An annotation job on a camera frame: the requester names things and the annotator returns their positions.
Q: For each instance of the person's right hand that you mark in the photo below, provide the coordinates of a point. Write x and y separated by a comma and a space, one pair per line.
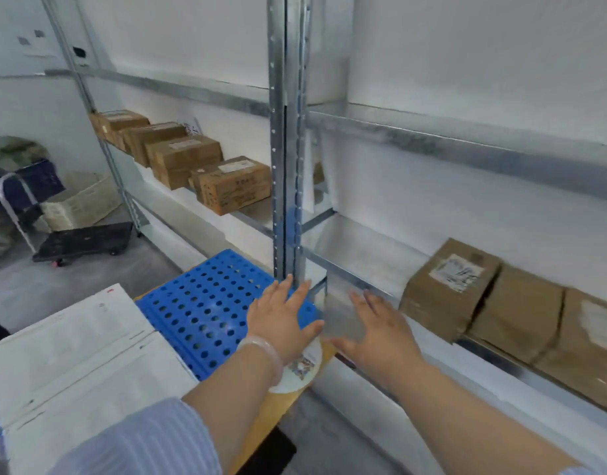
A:
387, 346

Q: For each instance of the person's left hand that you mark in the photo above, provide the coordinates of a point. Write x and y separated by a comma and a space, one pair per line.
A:
278, 321

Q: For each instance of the blue tray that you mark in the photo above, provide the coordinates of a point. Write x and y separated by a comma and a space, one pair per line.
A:
204, 301

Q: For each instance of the white box with red logo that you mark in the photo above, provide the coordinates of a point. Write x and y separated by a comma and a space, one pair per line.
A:
60, 341
95, 405

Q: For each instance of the galvanized metal shelf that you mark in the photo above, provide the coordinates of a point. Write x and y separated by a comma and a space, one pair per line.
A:
209, 96
432, 138

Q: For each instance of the person's left forearm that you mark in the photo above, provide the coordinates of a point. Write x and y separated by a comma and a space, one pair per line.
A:
234, 405

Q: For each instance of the person's right forearm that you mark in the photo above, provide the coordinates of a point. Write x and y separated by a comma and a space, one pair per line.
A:
457, 425

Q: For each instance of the translucent white bangle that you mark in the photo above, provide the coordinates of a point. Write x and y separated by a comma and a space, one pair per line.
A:
273, 353

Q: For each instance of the round white sticker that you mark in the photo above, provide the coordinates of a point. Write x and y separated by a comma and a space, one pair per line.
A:
303, 371

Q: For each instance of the low wooden table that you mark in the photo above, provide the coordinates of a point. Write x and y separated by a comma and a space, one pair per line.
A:
263, 420

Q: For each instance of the light blue striped shirt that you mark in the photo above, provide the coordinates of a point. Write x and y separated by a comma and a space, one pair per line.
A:
135, 440

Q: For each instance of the black platform trolley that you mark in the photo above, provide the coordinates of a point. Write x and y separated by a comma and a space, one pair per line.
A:
85, 239

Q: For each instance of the white paper sign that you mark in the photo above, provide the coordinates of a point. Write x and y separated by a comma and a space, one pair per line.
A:
192, 127

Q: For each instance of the cream plastic crate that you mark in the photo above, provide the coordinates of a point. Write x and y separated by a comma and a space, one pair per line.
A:
80, 207

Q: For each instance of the navy plastic crate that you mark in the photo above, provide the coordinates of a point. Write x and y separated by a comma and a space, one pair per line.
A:
41, 180

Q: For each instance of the camouflage bag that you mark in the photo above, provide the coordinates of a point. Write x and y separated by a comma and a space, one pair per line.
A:
16, 150

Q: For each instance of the black eraser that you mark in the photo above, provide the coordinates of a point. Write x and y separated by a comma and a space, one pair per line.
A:
79, 51

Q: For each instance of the whiteboard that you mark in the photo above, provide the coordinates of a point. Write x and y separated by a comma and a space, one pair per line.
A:
16, 14

